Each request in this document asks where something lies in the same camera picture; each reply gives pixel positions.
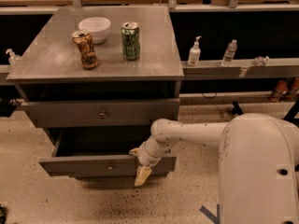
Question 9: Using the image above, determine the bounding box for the crushed brown soda can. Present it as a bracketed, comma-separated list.
[72, 30, 99, 69]

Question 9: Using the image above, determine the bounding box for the orange spray bottle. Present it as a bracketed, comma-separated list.
[268, 80, 287, 102]

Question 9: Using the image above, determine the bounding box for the green soda can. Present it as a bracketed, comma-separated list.
[121, 21, 140, 61]

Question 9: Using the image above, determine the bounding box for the grey drawer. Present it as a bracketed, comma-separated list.
[38, 126, 178, 178]
[21, 98, 179, 128]

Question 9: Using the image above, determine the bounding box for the grey drawer cabinet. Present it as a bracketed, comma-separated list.
[7, 6, 183, 178]

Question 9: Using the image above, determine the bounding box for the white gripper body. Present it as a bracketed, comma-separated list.
[137, 143, 163, 167]

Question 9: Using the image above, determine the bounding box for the white bowl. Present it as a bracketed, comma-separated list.
[78, 17, 111, 44]

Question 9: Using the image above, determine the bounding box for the crumpled plastic wrap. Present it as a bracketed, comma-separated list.
[252, 56, 270, 66]

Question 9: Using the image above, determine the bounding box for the black stand leg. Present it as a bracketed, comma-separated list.
[232, 101, 243, 116]

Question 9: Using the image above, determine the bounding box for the white pump bottle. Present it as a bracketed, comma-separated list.
[187, 36, 201, 66]

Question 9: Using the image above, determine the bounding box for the clear pump bottle left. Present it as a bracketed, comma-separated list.
[6, 49, 21, 67]

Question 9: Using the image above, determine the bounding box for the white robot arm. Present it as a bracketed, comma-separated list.
[130, 113, 299, 224]

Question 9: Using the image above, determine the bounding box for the grey top drawer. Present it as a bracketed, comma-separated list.
[21, 98, 179, 128]

